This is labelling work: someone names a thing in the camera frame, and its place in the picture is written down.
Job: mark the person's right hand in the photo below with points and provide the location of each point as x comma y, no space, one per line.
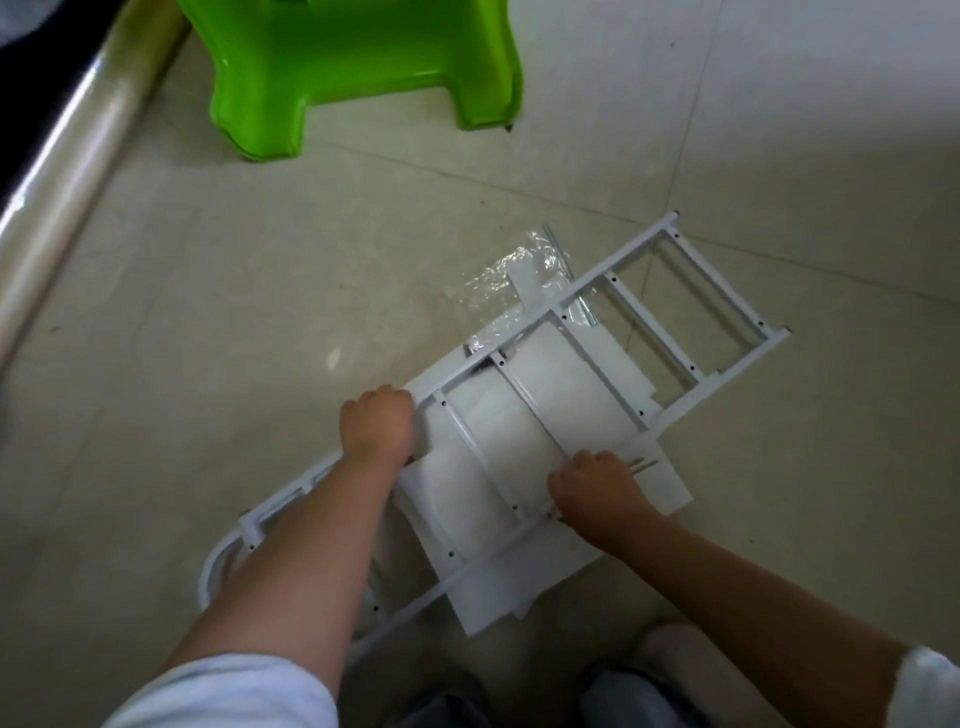
603,498

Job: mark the person's left hand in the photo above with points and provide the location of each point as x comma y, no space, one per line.
378,428

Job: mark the white metal frame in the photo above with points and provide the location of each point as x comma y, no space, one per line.
600,273
720,386

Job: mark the clear plastic screw bag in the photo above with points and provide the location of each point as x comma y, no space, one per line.
503,285

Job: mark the person's left forearm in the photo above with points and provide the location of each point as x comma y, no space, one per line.
293,578

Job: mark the person's right forearm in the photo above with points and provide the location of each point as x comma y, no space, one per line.
765,623

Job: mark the person's right pale shoe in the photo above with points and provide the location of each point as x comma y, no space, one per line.
690,660

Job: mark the person's white shirt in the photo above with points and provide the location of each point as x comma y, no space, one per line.
225,693

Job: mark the green plastic stool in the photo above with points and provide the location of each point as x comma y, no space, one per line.
360,60

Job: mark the chrome metal base rail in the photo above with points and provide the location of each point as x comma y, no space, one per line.
75,150

